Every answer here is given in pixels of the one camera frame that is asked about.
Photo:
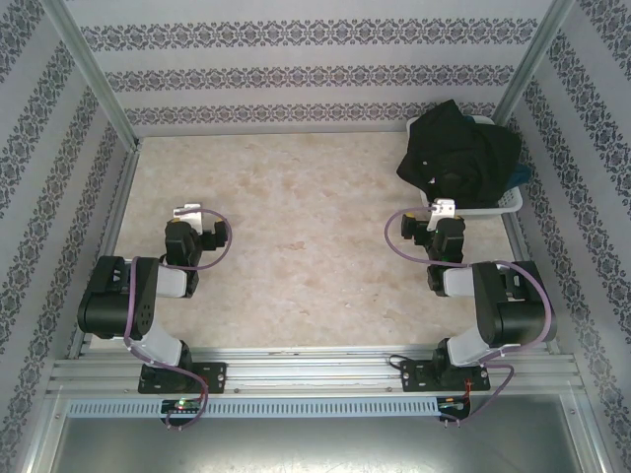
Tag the black skirt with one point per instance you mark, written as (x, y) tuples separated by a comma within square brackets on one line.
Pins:
[(458, 148)]

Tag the denim skirt with front buttons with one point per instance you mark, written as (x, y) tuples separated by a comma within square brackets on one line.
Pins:
[(520, 176)]

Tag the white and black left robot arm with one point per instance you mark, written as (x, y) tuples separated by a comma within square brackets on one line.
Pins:
[(113, 295)]

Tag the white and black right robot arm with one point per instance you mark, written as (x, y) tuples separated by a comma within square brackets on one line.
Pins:
[(517, 315)]

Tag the white plastic basket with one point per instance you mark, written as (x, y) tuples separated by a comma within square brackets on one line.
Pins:
[(493, 211)]

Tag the grey metal shelf panel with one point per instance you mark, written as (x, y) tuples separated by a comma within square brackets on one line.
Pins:
[(315, 443)]

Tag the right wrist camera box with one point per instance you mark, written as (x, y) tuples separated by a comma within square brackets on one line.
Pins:
[(441, 207)]

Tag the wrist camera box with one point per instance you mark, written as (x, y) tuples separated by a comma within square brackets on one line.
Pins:
[(441, 207), (189, 213)]

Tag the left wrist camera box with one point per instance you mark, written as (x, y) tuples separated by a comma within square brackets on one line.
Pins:
[(189, 213)]

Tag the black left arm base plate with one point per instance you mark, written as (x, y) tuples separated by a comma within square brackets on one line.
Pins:
[(212, 377)]

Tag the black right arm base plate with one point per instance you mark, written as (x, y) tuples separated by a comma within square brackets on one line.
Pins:
[(414, 377)]

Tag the aluminium cross rail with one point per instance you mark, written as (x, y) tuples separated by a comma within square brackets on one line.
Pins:
[(305, 374)]

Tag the aluminium corner post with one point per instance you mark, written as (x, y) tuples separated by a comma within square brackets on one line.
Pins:
[(532, 59), (93, 74)]

